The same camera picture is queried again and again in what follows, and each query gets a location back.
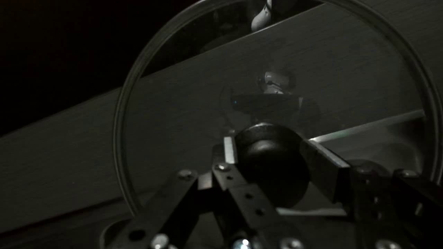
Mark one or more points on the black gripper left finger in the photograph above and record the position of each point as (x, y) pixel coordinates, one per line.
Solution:
(239, 189)

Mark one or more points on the glass pot lid black knob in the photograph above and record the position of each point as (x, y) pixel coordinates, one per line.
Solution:
(271, 161)

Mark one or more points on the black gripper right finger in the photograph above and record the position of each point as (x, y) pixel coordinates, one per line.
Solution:
(382, 199)

